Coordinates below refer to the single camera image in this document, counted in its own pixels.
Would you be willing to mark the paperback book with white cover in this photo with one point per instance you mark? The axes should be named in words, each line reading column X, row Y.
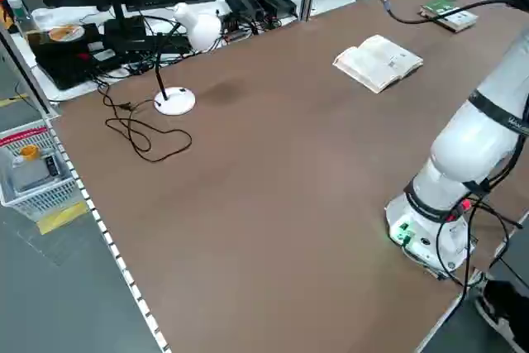
column 372, row 63

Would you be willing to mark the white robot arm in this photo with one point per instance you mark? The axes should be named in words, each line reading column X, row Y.
column 467, row 142

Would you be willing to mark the thick book with tan pages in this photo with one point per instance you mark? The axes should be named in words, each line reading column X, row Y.
column 460, row 20

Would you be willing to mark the white desk lamp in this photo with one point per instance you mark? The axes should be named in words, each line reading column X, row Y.
column 202, row 28

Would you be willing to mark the black dock box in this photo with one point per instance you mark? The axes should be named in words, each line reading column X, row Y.
column 124, row 28

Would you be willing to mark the small black remote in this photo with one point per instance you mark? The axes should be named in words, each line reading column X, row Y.
column 51, row 165

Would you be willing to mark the black flat case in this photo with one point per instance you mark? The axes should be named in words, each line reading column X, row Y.
column 66, row 68

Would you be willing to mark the white plastic basket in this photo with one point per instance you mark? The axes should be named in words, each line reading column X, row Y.
column 45, row 200

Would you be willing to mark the orange and white tape roll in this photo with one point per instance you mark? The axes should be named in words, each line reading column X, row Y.
column 64, row 33

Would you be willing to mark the small orange cup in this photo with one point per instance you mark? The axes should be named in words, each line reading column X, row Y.
column 29, row 152

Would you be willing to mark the grey flat box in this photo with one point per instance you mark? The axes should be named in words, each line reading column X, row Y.
column 29, row 173

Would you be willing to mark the clear plastic cup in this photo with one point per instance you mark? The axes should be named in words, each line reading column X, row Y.
column 41, row 18

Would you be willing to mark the person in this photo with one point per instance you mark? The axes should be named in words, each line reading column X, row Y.
column 502, row 303

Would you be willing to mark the clear plastic bottle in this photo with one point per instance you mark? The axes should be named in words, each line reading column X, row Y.
column 18, row 18

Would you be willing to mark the grey aluminium frame bar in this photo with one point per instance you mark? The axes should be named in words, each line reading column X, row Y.
column 29, row 76

